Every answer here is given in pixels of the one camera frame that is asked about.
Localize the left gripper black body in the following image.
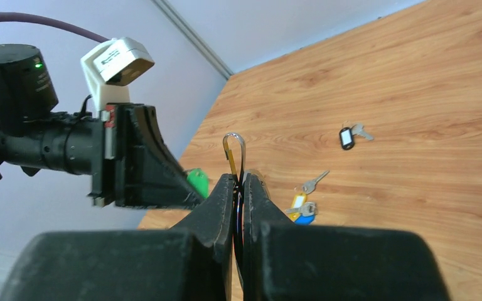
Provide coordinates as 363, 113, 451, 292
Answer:
0, 112, 114, 207

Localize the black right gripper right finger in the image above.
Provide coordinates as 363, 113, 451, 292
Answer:
243, 172, 451, 300

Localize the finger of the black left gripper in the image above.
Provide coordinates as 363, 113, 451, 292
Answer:
114, 103, 204, 209

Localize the green tagged key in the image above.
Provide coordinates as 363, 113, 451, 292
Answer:
185, 168, 210, 198

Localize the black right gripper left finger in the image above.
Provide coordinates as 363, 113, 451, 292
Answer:
0, 174, 233, 300

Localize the large silver keyring with clips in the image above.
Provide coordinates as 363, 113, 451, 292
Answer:
222, 132, 247, 287

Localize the yellow tagged key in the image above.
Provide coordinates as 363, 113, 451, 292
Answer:
290, 171, 330, 208

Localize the black tagged key loose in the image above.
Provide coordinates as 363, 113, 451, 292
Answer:
339, 123, 374, 151

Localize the blue tagged key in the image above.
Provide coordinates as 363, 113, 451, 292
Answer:
285, 202, 318, 225

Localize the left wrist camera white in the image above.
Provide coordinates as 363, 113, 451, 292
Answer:
80, 37, 154, 112

